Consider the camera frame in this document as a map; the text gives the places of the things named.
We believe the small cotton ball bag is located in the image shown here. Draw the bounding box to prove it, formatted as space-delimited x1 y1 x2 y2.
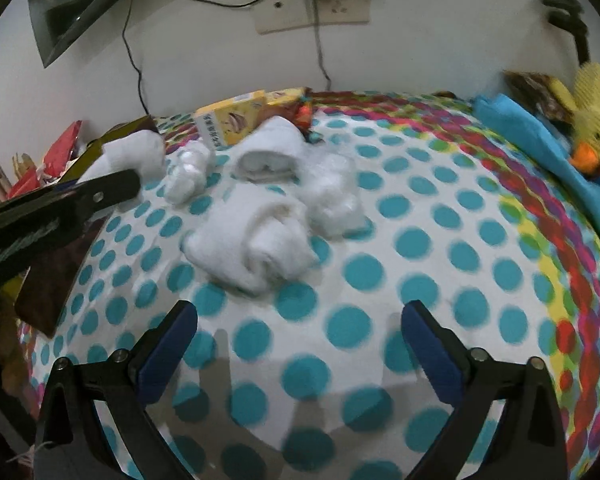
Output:
165 140 217 205

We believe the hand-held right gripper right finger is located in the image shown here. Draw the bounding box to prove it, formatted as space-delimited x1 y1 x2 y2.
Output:
401 300 569 480

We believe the yellow barcode box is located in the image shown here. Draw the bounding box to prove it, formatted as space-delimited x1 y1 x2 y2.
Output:
264 87 312 122

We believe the white wall socket plate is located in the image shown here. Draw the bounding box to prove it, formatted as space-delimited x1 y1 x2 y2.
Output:
252 0 371 36

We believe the blue cloth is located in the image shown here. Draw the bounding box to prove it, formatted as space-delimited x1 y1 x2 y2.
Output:
471 93 600 248

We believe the yellow duck plush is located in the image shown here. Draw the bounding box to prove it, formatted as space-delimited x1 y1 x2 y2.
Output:
550 61 600 177

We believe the red paper bag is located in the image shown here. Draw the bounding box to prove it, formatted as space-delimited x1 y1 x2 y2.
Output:
41 120 84 182

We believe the gold tin box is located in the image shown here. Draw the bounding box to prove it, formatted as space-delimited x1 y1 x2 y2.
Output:
14 116 157 339

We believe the colourful snack packet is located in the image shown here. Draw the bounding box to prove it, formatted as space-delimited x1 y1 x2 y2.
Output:
289 99 322 144

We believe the yellow banana print box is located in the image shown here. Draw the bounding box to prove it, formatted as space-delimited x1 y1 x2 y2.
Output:
194 91 269 152

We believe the polka dot blanket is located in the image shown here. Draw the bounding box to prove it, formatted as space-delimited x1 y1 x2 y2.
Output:
20 89 600 480

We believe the black television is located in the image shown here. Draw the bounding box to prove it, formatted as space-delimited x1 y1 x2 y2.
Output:
26 0 157 69

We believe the large cotton ball bag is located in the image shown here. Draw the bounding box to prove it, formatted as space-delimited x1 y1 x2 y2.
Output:
299 152 367 239

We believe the black television cable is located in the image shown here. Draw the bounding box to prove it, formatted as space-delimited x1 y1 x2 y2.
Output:
122 0 301 117

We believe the brown snack packet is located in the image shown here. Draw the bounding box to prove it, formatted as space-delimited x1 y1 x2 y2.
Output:
502 71 577 122

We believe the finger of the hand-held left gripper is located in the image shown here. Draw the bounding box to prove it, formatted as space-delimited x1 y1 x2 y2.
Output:
77 169 142 222

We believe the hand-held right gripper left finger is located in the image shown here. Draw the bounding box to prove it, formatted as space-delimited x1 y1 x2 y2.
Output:
34 300 199 480

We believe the large white sock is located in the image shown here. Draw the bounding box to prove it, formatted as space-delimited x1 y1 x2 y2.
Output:
182 194 322 294

